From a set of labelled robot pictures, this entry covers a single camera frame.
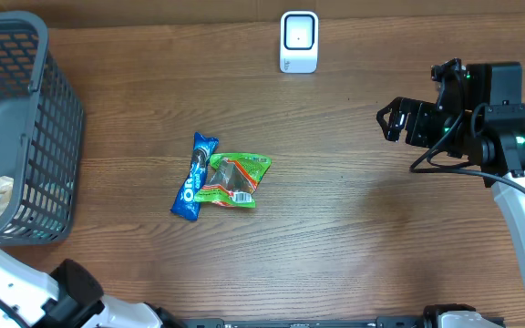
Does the grey plastic mesh basket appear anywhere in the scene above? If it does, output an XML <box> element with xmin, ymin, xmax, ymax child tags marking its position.
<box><xmin>0</xmin><ymin>11</ymin><xmax>86</xmax><ymax>246</ymax></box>

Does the blue Oreo cookie pack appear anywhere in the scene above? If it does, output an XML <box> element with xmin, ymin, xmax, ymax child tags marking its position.
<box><xmin>170</xmin><ymin>132</ymin><xmax>219</xmax><ymax>221</ymax></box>

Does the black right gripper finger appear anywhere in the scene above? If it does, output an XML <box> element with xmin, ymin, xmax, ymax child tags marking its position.
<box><xmin>376</xmin><ymin>117</ymin><xmax>407</xmax><ymax>142</ymax></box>
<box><xmin>376</xmin><ymin>97</ymin><xmax>408</xmax><ymax>122</ymax></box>

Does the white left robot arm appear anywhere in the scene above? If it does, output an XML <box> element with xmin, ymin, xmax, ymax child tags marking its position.
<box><xmin>0</xmin><ymin>249</ymin><xmax>185</xmax><ymax>328</ymax></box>

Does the green snack packet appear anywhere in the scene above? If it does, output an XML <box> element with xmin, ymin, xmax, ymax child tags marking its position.
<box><xmin>195</xmin><ymin>153</ymin><xmax>272</xmax><ymax>209</ymax></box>

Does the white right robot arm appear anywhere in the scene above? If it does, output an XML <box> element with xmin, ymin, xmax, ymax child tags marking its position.
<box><xmin>376</xmin><ymin>58</ymin><xmax>525</xmax><ymax>289</ymax></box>

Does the white barcode scanner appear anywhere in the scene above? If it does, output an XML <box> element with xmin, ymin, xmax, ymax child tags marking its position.
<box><xmin>279</xmin><ymin>11</ymin><xmax>319</xmax><ymax>74</ymax></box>

